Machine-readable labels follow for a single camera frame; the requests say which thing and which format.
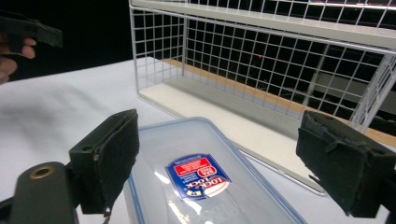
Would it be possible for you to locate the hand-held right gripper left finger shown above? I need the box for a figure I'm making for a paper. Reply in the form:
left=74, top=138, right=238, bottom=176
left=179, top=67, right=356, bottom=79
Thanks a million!
left=68, top=108, right=140, bottom=216

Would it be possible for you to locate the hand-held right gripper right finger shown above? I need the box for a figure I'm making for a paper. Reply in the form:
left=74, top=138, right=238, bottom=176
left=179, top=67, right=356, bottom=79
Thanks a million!
left=295, top=109, right=396, bottom=218

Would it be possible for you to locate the clear plastic container lid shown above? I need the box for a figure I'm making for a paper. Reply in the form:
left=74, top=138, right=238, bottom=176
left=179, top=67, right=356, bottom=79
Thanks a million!
left=122, top=116, right=309, bottom=224

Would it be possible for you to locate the white wire mesh shelf rack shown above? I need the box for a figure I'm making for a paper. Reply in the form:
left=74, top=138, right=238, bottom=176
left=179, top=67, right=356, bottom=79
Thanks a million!
left=128, top=0, right=396, bottom=197

